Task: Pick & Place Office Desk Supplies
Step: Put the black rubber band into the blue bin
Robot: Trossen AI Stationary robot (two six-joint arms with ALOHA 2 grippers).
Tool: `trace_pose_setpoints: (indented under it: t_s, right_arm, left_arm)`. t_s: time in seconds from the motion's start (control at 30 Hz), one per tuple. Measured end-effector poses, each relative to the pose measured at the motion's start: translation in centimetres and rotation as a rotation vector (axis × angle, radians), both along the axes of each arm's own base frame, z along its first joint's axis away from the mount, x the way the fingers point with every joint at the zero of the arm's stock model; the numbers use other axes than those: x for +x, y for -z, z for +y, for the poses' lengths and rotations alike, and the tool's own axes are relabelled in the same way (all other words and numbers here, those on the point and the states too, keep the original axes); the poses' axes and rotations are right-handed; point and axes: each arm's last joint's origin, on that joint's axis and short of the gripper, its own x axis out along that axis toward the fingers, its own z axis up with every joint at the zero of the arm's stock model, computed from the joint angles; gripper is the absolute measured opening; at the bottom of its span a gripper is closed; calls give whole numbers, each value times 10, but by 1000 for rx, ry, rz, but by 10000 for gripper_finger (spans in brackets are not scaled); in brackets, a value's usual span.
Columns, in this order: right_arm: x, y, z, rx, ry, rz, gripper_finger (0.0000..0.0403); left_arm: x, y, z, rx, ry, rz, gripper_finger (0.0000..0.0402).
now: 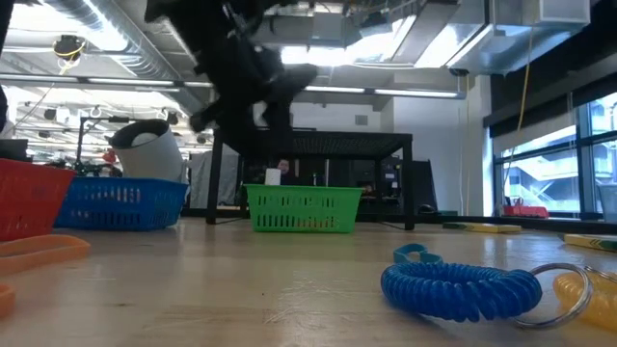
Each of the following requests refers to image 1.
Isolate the blue plastic basket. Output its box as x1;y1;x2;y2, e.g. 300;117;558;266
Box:
54;175;190;231

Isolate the grey ceiling box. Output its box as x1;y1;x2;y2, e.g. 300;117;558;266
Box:
311;11;345;42

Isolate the orange rubber band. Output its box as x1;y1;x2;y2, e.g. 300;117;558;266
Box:
0;233;92;277

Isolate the long ceiling light strip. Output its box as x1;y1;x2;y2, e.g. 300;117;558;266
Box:
0;71;467;100

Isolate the black metal table frame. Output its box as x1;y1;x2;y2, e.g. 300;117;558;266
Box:
205;127;416;231

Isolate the black framed window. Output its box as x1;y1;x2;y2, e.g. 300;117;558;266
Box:
492;91;617;222

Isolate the blue coil wrist keychain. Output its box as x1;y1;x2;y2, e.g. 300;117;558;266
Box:
380;261;593;332

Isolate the ribbed silver ceiling duct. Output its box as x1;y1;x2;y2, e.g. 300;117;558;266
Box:
42;0;223;126

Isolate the green plastic basket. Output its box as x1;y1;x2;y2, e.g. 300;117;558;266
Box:
244;183;364;234

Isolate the yellow cable reel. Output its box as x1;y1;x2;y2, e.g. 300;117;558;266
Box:
51;34;88;64

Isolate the red plastic basket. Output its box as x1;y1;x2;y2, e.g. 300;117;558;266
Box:
0;157;79;243

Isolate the yellow hanging cable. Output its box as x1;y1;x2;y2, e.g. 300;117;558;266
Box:
500;28;535;213

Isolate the person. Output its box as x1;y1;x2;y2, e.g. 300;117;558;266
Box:
277;158;295;187

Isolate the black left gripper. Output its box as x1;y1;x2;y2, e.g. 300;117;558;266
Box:
189;33;319;146

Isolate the black metal stand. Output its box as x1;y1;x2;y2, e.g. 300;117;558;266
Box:
75;114;134;171

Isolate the black equipment cabinet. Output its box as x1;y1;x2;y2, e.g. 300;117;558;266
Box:
327;157;410;216

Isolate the large rectangular ceiling duct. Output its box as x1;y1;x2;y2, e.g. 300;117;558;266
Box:
414;0;592;76

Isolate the black monitor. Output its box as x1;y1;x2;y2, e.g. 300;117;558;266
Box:
0;138;31;163

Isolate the blue rubber band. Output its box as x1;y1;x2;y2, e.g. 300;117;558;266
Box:
392;243;443;265

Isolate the black upright panel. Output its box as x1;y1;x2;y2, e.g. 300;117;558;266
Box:
417;160;439;209

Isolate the yellow coil wrist keychain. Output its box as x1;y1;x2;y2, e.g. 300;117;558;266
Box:
552;265;617;334

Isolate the red tray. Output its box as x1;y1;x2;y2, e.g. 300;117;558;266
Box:
502;203;550;220

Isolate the grey covered cabinet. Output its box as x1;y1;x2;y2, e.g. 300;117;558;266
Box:
188;149;241;209

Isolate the black aluminium table frame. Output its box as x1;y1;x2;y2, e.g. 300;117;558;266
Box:
180;205;617;238

